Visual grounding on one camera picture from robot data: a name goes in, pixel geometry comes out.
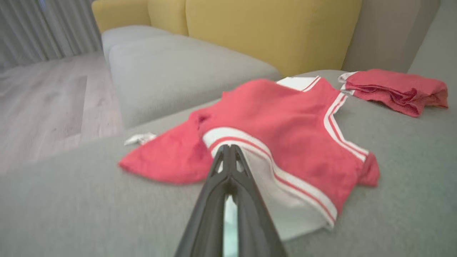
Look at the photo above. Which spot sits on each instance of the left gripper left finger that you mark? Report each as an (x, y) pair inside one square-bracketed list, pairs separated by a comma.
[(209, 221)]

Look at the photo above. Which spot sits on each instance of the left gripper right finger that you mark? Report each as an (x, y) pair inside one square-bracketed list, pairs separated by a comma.
[(255, 225)]

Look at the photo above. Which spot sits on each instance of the red jersey with white lining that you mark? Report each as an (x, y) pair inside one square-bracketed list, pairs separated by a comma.
[(285, 117)]

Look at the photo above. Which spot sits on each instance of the large grey sofa seat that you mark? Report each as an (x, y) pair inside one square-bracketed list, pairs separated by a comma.
[(71, 214)]

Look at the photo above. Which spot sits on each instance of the grey sofa seat cushion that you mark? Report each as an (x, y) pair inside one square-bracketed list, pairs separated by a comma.
[(125, 34), (171, 75)]

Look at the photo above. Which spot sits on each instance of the yellow sofa back cushion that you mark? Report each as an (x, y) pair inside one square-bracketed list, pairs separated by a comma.
[(167, 16), (271, 32), (119, 12)]

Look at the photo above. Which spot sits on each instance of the red shorts with white stripe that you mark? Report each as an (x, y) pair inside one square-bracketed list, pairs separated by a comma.
[(396, 89)]

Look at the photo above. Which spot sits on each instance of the grey pleated curtain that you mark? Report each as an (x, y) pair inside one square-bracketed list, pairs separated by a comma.
[(43, 28)]

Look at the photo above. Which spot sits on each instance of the grey sofa back cushion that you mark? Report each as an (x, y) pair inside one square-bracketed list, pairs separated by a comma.
[(437, 39)]

